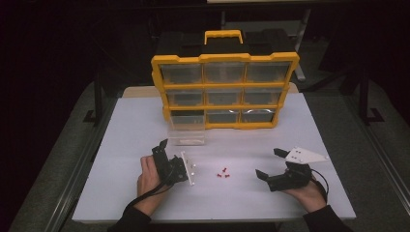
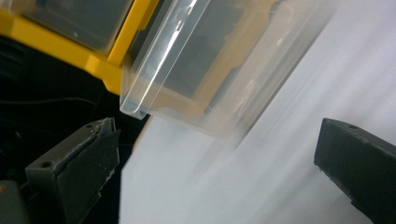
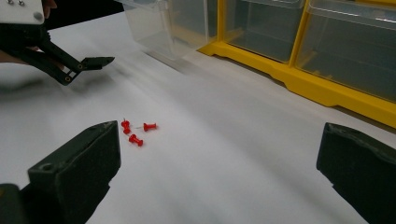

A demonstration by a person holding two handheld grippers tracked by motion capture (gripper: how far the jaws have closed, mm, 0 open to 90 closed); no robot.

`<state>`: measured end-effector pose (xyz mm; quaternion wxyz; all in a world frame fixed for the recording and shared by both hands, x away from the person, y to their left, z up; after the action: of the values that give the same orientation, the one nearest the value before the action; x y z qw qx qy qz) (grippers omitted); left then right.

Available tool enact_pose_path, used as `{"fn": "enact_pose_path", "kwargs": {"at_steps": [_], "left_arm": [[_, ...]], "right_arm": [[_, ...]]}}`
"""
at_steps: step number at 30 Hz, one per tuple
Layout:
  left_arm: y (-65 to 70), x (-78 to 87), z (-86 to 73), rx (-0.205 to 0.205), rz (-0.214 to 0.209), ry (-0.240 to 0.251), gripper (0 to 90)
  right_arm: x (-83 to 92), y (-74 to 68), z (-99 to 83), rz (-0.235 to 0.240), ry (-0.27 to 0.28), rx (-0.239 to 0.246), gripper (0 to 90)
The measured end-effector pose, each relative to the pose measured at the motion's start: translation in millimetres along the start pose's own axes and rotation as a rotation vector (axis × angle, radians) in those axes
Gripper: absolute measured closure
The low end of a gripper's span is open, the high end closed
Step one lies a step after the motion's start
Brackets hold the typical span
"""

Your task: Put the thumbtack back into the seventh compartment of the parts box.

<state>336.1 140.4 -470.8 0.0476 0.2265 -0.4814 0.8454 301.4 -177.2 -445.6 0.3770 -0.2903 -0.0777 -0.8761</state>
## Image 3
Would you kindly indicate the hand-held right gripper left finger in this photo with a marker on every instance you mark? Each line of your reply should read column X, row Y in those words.
column 77, row 168

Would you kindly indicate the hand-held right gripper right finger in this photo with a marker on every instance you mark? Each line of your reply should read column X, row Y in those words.
column 361, row 168

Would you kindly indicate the red pushpin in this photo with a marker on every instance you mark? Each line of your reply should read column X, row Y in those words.
column 125, row 124
column 136, row 140
column 149, row 126

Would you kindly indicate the clear plastic storage drawer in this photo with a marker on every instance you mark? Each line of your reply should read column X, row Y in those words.
column 149, row 28

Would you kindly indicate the yellow organizer cabinet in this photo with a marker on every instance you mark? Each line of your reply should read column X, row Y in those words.
column 311, row 88

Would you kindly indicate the set of clear cabinet drawers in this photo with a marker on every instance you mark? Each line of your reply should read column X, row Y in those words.
column 342, row 56

